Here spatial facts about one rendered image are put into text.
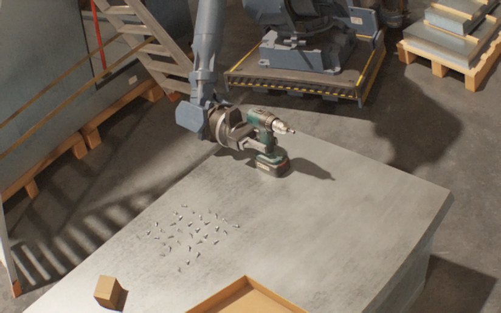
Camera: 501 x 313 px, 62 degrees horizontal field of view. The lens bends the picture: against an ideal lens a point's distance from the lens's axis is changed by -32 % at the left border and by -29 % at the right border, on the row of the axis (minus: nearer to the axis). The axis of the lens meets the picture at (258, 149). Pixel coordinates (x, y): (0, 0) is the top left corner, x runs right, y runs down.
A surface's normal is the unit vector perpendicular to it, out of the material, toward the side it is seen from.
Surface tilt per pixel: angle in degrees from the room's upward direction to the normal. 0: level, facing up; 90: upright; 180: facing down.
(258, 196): 0
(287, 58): 90
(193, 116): 57
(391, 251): 0
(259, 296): 0
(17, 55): 90
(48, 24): 90
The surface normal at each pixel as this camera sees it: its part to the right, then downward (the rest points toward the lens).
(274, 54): -0.43, 0.59
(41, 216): -0.17, -0.80
